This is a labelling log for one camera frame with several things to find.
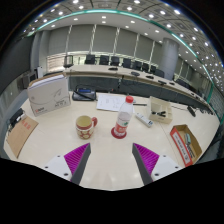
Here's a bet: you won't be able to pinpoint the round ceiling lights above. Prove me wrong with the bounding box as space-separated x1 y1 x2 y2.
29 0 221 78

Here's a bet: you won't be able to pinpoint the white paper sheets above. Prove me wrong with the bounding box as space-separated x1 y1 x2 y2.
95 93 129 113

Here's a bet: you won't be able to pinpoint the row of black office chairs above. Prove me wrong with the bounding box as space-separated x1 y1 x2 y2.
63 54 194 89

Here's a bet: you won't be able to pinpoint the white cardboard box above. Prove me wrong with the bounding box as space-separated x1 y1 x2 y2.
27 73 72 117

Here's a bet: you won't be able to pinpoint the small grey-green block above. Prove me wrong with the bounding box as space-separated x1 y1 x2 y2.
184 132 193 145

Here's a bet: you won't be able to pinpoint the white remote control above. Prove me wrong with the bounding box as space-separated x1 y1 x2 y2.
134 111 155 129

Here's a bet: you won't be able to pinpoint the small black desk device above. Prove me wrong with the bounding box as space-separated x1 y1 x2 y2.
186 105 198 118

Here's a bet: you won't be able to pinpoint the flat round red coaster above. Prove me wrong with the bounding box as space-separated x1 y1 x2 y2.
110 126 128 140

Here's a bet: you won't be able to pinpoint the cream open cardboard box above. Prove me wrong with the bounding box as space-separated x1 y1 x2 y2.
146 95 174 125

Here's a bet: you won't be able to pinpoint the grey box monitor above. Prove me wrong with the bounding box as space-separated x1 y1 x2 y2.
21 71 38 90

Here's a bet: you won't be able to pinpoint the black clip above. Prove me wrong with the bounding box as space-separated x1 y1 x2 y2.
151 110 168 118

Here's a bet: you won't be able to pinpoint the brown envelope with red print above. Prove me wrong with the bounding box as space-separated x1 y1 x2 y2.
5 115 40 159

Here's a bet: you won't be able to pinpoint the black power adapter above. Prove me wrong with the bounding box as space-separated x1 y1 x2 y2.
9 108 27 127

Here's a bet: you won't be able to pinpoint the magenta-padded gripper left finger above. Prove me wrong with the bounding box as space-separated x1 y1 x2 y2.
41 142 92 186

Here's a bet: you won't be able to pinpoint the clear red-capped water bottle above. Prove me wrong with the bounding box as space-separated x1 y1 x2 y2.
113 95 135 138

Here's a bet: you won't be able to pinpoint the long curved conference desk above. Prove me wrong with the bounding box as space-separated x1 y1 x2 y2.
63 64 218 116

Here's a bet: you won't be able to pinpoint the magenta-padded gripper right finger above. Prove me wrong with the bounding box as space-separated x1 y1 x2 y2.
131 142 184 187

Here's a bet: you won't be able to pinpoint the red and cream patterned mug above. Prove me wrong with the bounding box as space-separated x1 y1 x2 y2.
75 115 99 140

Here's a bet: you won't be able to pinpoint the brown box with red side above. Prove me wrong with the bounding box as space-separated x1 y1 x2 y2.
169 124 203 168

